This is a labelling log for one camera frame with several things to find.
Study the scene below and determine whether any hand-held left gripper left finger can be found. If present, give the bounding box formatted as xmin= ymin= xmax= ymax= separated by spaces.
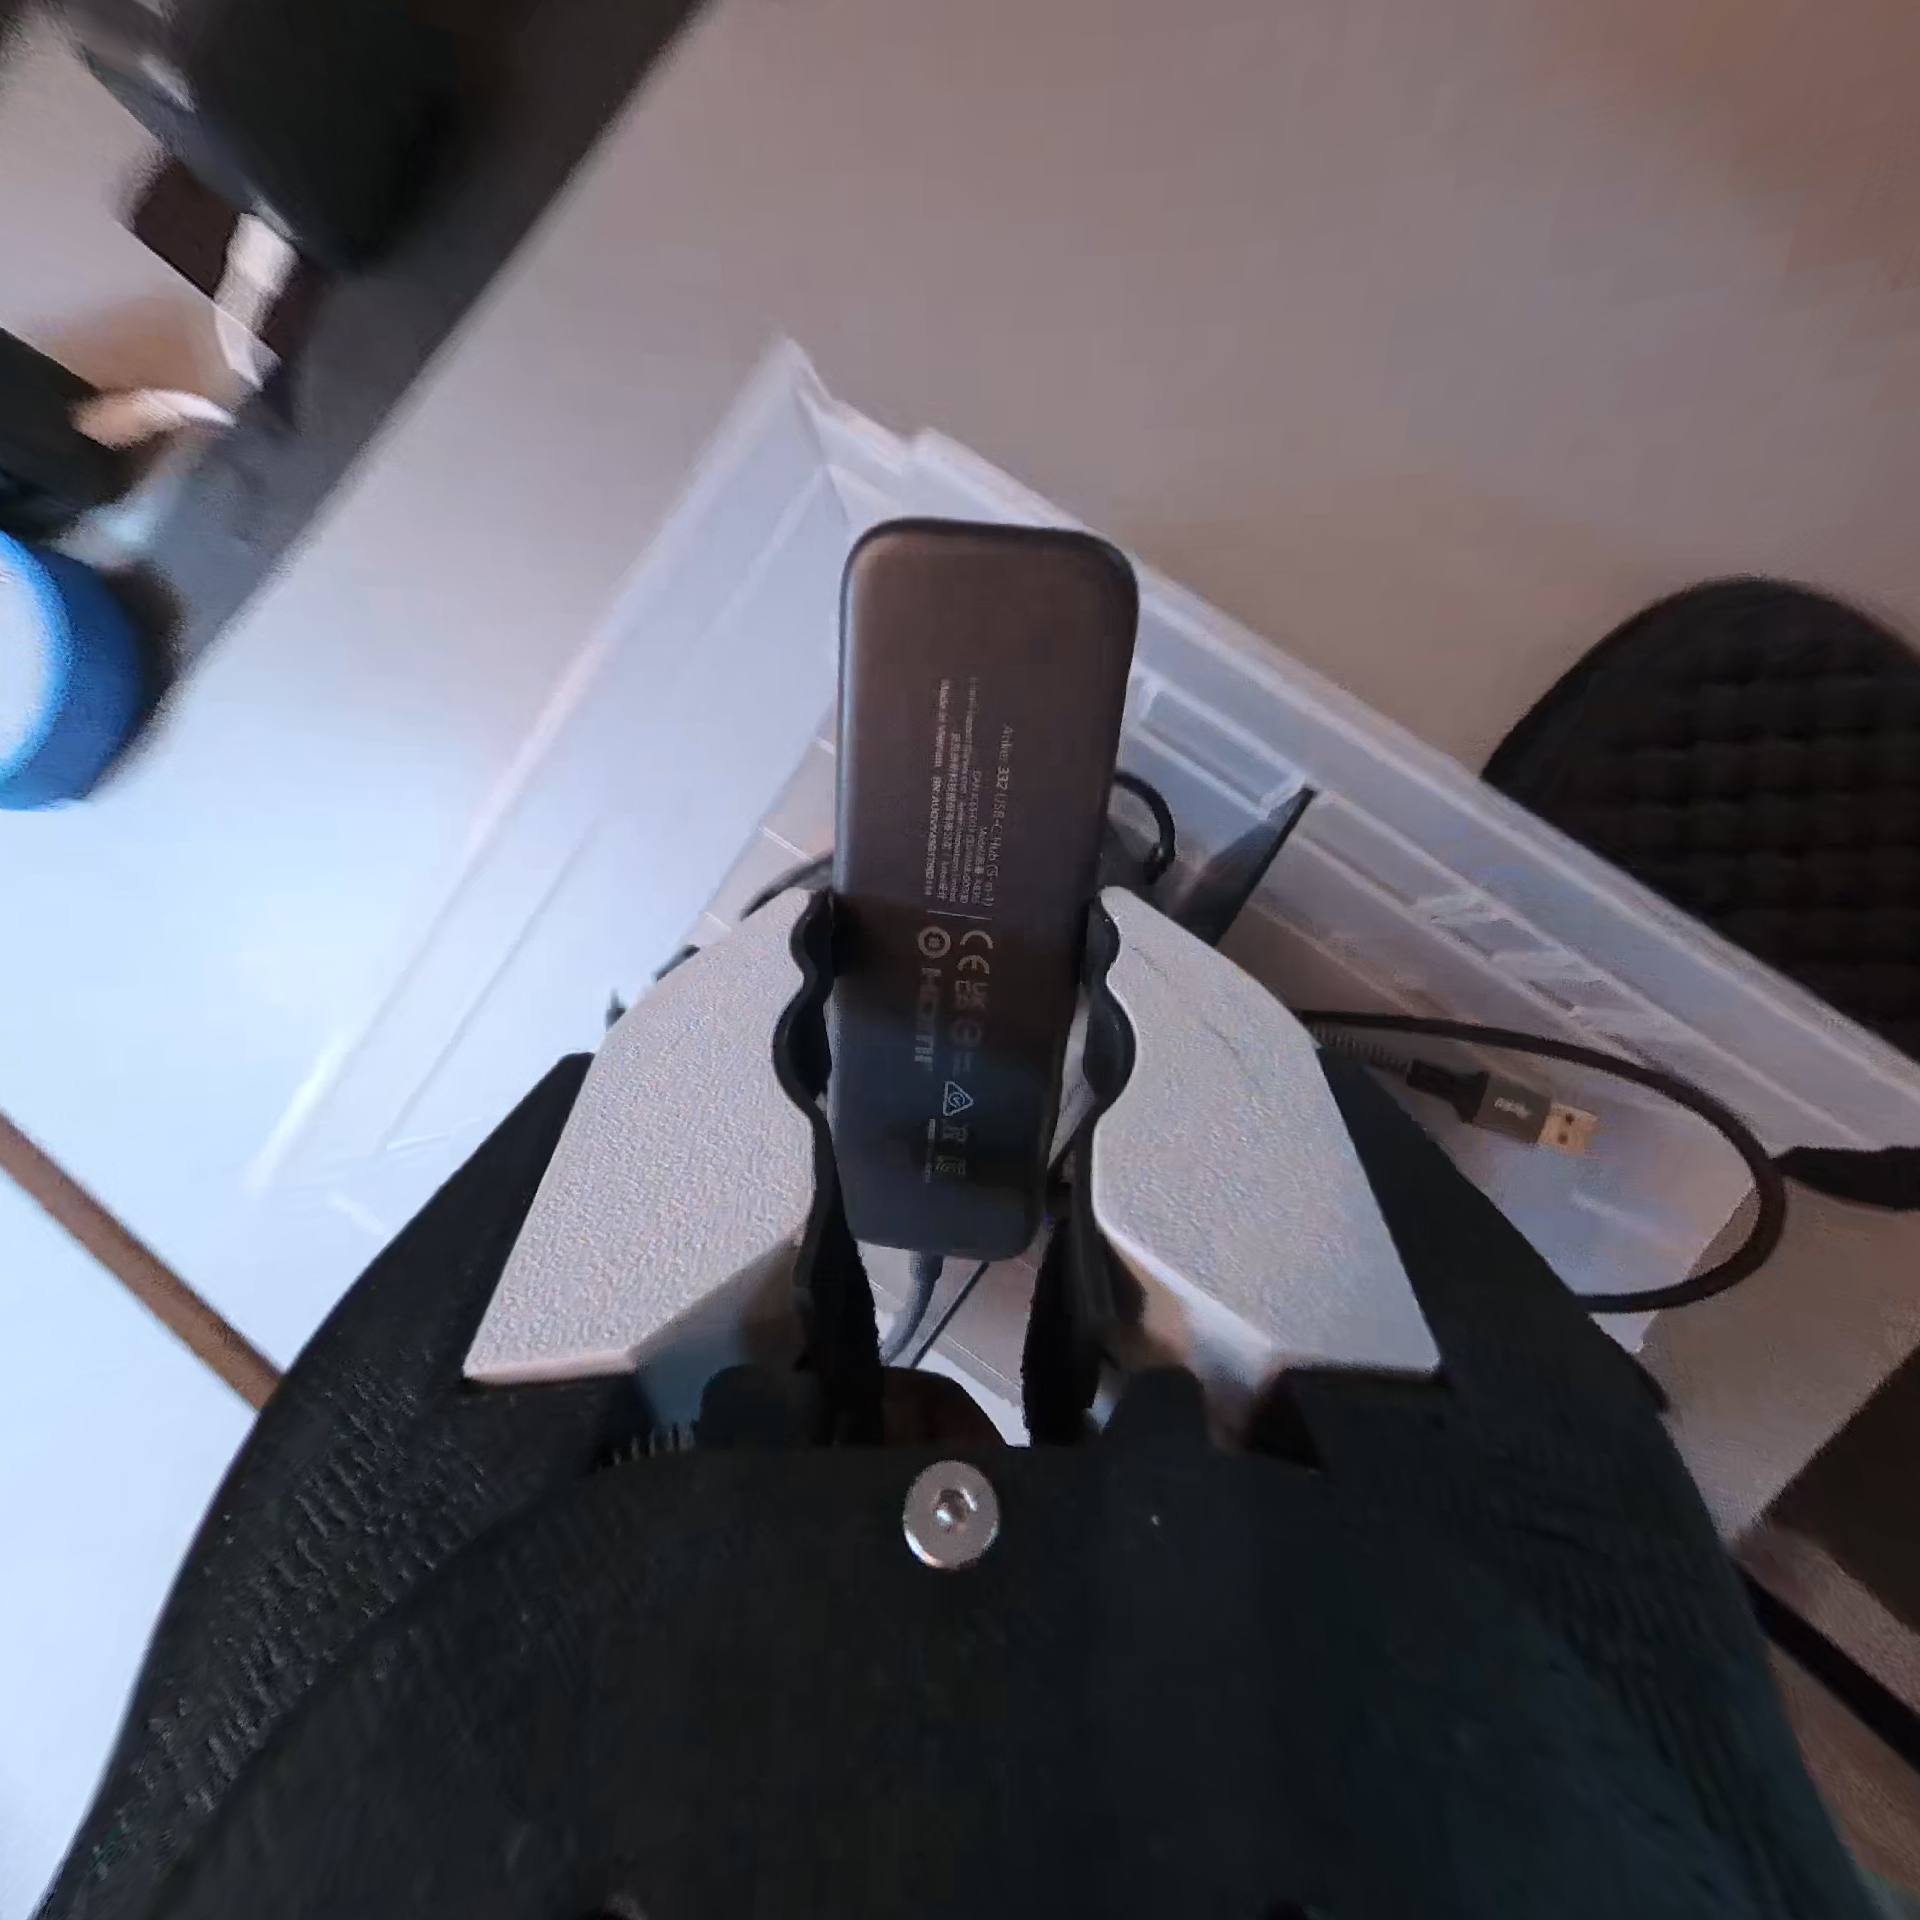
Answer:
xmin=463 ymin=890 xmax=847 ymax=1391

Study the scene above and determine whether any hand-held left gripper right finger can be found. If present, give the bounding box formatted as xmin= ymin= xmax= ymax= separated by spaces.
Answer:
xmin=1050 ymin=884 xmax=1449 ymax=1434

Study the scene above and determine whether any grey braided usb cable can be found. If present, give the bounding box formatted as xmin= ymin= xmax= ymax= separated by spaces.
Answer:
xmin=1297 ymin=1012 xmax=1794 ymax=1322

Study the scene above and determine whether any black usb hub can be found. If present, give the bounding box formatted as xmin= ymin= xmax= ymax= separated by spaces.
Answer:
xmin=833 ymin=517 xmax=1139 ymax=1261

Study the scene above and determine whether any clear plastic bin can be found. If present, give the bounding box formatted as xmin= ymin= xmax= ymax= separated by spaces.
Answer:
xmin=248 ymin=336 xmax=1920 ymax=1531

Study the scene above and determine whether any black bin divider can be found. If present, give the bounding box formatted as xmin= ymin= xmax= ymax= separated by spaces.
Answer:
xmin=1168 ymin=787 xmax=1321 ymax=951

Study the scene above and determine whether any black mouse pad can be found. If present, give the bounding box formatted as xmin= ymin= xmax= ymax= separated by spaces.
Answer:
xmin=1476 ymin=576 xmax=1920 ymax=1056

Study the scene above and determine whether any blue tape roll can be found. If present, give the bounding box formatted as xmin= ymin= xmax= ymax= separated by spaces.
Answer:
xmin=0 ymin=532 xmax=161 ymax=812

